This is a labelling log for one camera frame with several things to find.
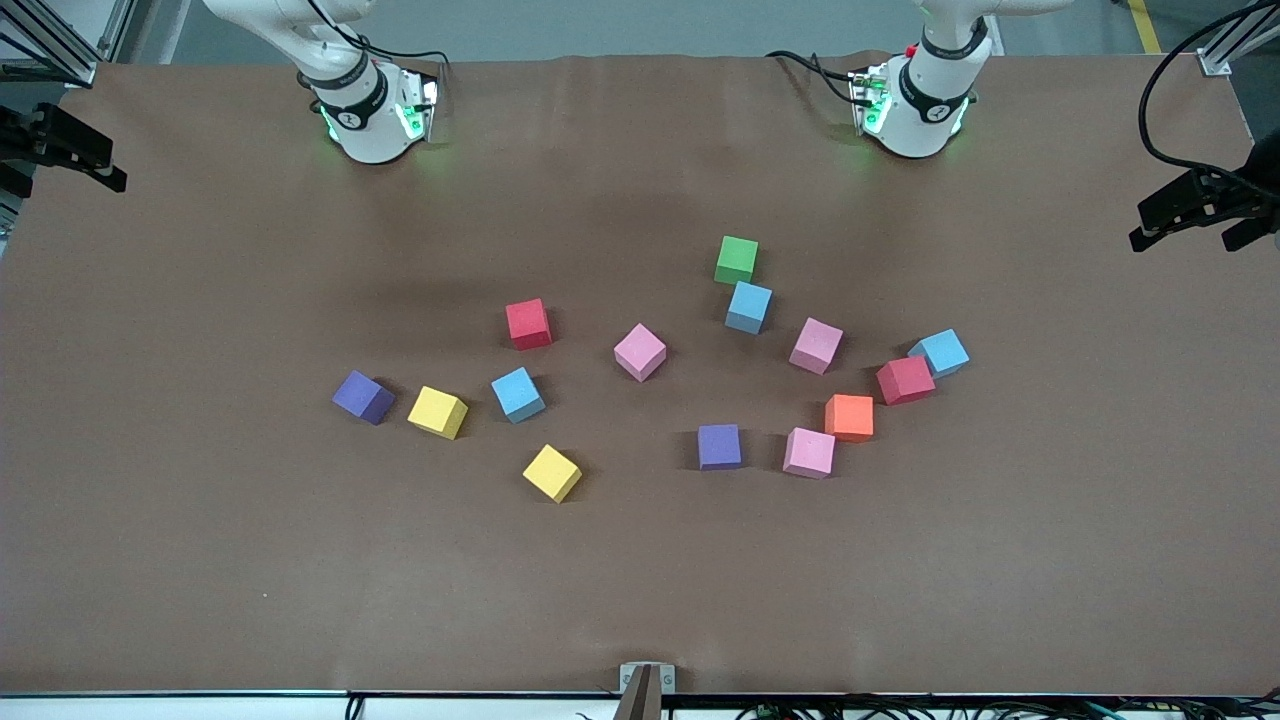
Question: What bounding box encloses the pink foam cube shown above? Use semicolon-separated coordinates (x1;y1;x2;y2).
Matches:
613;322;668;384
782;427;837;480
788;317;844;376

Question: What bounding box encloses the light blue foam cube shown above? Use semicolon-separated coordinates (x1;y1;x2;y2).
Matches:
908;328;971;379
724;281;774;335
490;366;547;425

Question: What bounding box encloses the green foam cube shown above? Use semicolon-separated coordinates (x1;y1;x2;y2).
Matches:
714;236;759;286

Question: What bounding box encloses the red foam cube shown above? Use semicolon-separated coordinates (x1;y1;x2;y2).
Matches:
876;355;937;407
505;298;553;352

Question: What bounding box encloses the purple foam cube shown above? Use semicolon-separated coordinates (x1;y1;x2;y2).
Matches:
697;424;743;471
331;370;396;426

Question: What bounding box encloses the orange foam cube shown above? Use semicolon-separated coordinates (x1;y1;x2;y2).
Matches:
824;393;875;443

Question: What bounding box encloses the brown table cover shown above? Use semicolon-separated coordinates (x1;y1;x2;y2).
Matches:
0;50;1280;696

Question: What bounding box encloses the yellow foam cube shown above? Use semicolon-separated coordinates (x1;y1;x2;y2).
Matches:
407;385;469;441
522;444;583;504

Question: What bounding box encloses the aluminium frame extrusion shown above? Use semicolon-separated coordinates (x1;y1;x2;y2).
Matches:
0;0;98;89
97;0;161;63
1197;0;1280;78

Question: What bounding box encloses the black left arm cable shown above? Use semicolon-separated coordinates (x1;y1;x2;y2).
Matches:
1139;0;1280;176

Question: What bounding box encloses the black base cable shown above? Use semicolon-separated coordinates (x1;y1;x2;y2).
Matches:
765;50;863;106

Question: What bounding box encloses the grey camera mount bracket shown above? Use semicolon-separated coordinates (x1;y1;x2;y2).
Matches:
612;662;678;720

